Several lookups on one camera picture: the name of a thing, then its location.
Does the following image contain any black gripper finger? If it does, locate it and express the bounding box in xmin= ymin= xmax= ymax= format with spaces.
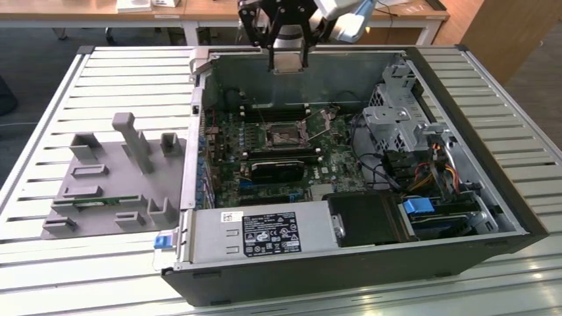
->
xmin=299 ymin=6 xmax=330 ymax=69
xmin=238 ymin=0 xmax=283 ymax=72

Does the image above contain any CPU with silver top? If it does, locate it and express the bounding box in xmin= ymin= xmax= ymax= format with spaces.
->
xmin=272 ymin=54 xmax=304 ymax=75

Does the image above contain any black RAM slot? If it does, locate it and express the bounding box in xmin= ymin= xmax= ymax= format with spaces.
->
xmin=248 ymin=148 xmax=318 ymax=157
xmin=248 ymin=154 xmax=319 ymax=163
xmin=240 ymin=105 xmax=310 ymax=115
xmin=242 ymin=113 xmax=310 ymax=122

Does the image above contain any CPU socket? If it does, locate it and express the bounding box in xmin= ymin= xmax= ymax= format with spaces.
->
xmin=262 ymin=122 xmax=310 ymax=149

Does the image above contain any metal socket cover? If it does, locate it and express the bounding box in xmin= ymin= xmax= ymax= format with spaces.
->
xmin=319 ymin=107 xmax=342 ymax=132

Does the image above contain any silver disk bay cage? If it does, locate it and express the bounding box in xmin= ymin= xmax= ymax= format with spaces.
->
xmin=362 ymin=61 xmax=445 ymax=154

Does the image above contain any black graphics card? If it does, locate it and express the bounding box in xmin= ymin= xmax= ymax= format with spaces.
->
xmin=251 ymin=160 xmax=304 ymax=184

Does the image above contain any green motherboard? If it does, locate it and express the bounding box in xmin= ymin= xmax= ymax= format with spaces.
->
xmin=202 ymin=105 xmax=369 ymax=210

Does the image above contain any small silver heat sink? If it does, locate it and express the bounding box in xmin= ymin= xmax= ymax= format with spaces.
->
xmin=308 ymin=184 xmax=335 ymax=199

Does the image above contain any wooden cabinet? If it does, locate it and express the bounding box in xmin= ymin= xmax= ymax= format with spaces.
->
xmin=458 ymin=0 xmax=562 ymax=87

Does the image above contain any black plastic shroud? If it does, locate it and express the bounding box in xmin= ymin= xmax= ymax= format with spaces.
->
xmin=327 ymin=193 xmax=417 ymax=248

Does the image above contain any blue disk carrier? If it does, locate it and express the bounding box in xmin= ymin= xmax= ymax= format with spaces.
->
xmin=402 ymin=197 xmax=435 ymax=215

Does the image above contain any grey parts rack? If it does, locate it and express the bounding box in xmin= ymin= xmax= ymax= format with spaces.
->
xmin=40 ymin=112 xmax=188 ymax=238

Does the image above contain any silver power supply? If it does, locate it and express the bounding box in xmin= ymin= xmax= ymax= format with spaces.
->
xmin=174 ymin=205 xmax=347 ymax=266

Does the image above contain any green RAM stick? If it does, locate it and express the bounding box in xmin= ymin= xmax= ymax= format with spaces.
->
xmin=74 ymin=196 xmax=142 ymax=207

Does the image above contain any blue plastic latch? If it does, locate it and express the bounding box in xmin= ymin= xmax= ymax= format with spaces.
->
xmin=152 ymin=231 xmax=176 ymax=250

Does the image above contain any black open PC case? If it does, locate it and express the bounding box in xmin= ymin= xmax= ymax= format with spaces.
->
xmin=160 ymin=44 xmax=550 ymax=309

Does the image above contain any wooden desk white frame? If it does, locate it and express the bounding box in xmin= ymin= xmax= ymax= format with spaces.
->
xmin=0 ymin=0 xmax=191 ymax=45
xmin=183 ymin=0 xmax=451 ymax=46

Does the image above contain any black cable bundle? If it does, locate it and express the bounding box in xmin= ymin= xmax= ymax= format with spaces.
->
xmin=358 ymin=149 xmax=417 ymax=194

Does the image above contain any coloured power wire bundle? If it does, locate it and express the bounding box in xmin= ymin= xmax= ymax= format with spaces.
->
xmin=406 ymin=143 xmax=462 ymax=195

